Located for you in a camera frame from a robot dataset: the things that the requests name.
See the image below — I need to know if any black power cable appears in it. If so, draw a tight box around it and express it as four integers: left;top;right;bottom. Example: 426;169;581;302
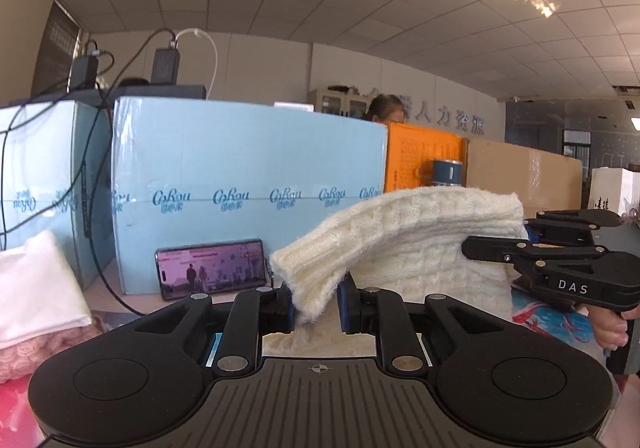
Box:
75;28;179;319

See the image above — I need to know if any dark blue vacuum bottle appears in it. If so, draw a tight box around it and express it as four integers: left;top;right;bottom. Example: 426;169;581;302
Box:
417;159;466;189

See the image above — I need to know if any smartphone showing video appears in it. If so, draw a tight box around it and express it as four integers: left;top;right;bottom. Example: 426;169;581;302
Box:
155;239;269;301

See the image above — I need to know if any white cable knit sweater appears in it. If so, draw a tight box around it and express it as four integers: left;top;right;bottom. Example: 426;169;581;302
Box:
262;186;527;360

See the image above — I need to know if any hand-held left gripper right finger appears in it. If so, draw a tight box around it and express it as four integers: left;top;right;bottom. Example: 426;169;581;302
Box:
337;279;508;375

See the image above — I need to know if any orange cardboard box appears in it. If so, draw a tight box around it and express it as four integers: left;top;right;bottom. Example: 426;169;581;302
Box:
383;122;469;194

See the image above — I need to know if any folded white cloth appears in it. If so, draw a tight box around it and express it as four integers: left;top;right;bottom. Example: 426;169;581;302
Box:
0;229;94;352

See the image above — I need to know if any pink lace cloth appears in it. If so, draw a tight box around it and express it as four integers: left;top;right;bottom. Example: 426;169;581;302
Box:
0;315;109;385

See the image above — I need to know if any white paper bag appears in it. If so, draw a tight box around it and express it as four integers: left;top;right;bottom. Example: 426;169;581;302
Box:
590;167;640;220

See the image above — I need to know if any printed blue desk mat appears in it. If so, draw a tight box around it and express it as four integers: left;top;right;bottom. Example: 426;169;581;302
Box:
0;278;623;448

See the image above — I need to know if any brown taped cardboard box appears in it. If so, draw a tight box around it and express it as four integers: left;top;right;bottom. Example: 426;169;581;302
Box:
465;138;584;220

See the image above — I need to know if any grey glass door cabinet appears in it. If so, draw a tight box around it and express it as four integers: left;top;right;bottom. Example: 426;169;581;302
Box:
308;88;374;119

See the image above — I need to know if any large light blue carton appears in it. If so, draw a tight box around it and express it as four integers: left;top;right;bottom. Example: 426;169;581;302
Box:
111;95;390;297

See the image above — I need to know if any black tray on carton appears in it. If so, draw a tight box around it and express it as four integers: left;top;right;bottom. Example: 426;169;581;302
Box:
7;84;207;109

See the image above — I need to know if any dark wall panel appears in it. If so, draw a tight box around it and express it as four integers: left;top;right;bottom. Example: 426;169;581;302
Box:
31;0;82;98

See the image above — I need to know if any small light blue carton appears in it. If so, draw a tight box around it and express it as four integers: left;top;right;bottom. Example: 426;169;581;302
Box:
0;100;117;291

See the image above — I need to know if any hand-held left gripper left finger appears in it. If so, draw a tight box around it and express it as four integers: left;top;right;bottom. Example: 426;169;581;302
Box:
131;284;296;376

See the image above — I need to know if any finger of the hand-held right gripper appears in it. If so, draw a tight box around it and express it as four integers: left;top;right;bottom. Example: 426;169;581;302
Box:
522;210;629;247
461;236;609;275

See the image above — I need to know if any person's right hand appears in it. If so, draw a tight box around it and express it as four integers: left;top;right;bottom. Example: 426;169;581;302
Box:
587;305;640;352

